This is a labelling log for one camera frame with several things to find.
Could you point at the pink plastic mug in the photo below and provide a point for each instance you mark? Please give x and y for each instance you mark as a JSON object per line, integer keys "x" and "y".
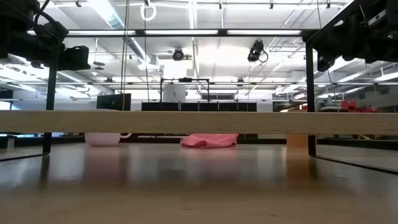
{"x": 102, "y": 139}

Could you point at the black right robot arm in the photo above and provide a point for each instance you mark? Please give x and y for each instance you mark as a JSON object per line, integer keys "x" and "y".
{"x": 367, "y": 40}

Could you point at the row of black panels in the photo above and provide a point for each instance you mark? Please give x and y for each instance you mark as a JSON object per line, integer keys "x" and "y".
{"x": 199, "y": 106}

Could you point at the light wooden shelf board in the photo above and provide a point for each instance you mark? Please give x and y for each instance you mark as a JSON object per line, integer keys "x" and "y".
{"x": 199, "y": 123}

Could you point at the pink cloth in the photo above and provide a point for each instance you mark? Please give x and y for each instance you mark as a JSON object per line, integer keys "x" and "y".
{"x": 210, "y": 140}

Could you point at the orange faceted mug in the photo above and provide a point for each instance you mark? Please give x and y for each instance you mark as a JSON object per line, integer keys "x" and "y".
{"x": 297, "y": 140}

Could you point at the red background objects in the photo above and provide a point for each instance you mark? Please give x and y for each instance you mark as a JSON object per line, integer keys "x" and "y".
{"x": 349, "y": 105}

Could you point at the thin black background frame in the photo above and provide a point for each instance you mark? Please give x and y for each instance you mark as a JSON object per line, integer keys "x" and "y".
{"x": 185, "y": 80}

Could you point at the black metal shelf leg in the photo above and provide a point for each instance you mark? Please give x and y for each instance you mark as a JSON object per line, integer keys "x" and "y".
{"x": 47, "y": 143}
{"x": 311, "y": 144}

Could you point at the round black ceiling camera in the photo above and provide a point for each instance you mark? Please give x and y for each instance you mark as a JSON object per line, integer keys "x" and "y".
{"x": 178, "y": 54}

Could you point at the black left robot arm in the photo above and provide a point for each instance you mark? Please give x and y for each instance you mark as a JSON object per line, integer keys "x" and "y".
{"x": 18, "y": 40}

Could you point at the white light strip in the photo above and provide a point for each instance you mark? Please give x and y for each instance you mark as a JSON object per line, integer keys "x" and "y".
{"x": 181, "y": 32}
{"x": 263, "y": 32}
{"x": 101, "y": 32}

